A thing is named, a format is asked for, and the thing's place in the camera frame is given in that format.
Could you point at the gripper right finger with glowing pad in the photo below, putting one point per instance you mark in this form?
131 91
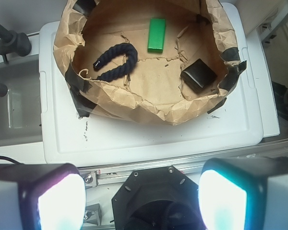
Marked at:
244 193

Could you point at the green rectangular block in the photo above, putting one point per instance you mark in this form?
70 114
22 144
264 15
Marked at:
156 35

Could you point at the brown paper bag tray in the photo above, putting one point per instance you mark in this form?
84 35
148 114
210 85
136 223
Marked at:
101 50

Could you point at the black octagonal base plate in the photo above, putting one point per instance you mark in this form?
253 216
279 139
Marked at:
157 199

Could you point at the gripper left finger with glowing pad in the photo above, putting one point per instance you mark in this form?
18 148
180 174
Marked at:
41 197

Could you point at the white plastic lid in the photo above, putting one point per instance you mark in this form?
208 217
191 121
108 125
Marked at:
98 140

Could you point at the black box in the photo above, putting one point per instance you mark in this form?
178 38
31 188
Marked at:
198 76

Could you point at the metal corner bracket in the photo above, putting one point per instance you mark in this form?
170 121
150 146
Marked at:
93 214

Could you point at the clear plastic bin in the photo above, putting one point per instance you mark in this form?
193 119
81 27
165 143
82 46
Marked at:
20 109

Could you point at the aluminium extrusion rail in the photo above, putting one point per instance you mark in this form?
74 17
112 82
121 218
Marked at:
118 173

